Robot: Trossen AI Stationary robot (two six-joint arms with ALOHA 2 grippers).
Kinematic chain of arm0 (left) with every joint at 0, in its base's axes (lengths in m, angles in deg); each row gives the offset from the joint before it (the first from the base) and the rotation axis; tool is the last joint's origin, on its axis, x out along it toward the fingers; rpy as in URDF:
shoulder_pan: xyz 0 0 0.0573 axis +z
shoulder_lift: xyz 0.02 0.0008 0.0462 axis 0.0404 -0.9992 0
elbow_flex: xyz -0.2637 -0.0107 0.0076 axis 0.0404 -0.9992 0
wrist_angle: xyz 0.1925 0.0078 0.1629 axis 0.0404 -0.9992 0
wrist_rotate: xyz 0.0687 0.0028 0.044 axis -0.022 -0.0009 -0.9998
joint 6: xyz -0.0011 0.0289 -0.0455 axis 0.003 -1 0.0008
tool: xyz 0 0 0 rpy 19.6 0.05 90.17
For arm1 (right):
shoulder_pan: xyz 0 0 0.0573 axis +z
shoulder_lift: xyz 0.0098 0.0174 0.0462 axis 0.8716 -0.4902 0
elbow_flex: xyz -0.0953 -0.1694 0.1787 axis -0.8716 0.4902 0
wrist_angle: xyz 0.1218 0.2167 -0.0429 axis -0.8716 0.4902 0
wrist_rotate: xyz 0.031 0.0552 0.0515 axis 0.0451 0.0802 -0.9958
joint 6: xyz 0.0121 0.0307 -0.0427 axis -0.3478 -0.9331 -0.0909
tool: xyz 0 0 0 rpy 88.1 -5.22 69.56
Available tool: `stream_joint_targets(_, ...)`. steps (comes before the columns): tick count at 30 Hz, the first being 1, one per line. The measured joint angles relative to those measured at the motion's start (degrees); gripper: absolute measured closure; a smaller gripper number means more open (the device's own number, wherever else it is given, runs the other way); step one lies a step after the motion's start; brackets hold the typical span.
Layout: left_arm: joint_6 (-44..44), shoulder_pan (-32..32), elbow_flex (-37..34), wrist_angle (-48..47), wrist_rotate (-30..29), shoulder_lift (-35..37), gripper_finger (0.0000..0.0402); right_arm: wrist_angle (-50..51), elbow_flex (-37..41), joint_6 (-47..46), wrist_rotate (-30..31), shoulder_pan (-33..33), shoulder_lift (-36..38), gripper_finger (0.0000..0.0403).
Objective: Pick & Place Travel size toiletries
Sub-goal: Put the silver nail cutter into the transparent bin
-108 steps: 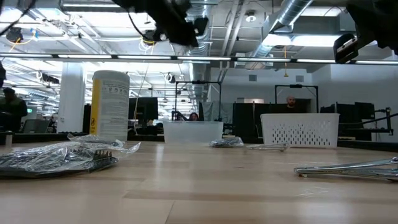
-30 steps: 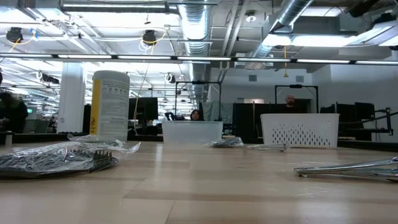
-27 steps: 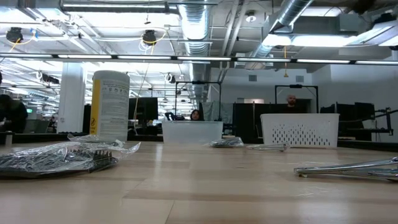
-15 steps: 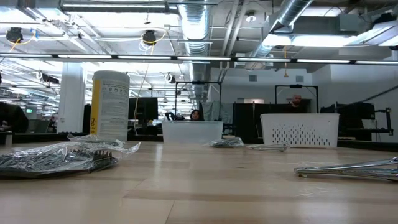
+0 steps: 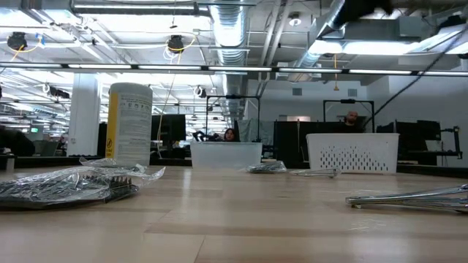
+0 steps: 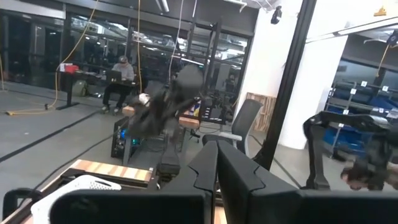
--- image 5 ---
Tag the dark toiletry packet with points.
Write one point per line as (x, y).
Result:
(268, 167)

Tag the thin toiletry stick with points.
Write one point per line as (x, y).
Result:
(318, 172)

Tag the small clear toiletry packet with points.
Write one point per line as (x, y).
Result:
(109, 163)

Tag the long razor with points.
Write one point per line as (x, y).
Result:
(413, 200)

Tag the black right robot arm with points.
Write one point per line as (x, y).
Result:
(360, 8)

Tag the person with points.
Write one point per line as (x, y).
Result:
(351, 122)
(16, 142)
(229, 135)

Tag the grey hanging cloth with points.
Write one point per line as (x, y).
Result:
(256, 129)

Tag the clear plastic bin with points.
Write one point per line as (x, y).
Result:
(226, 155)

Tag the black computer monitor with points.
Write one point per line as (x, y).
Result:
(172, 128)

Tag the long ceiling light strip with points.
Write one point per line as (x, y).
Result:
(237, 68)

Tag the white wipes canister yellow label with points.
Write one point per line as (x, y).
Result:
(133, 124)

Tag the white perforated plastic basket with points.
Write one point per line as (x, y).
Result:
(352, 151)

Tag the black wide monitor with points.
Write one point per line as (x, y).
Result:
(420, 129)

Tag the black comb in clear wrap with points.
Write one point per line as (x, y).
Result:
(55, 188)

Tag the small white cup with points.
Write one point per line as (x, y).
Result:
(10, 161)

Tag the black metal frame stand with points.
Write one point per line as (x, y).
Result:
(234, 97)
(347, 101)

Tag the silver ribbed ceiling duct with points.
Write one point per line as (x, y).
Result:
(229, 29)

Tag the silver slanted ceiling duct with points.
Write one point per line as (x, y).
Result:
(321, 33)

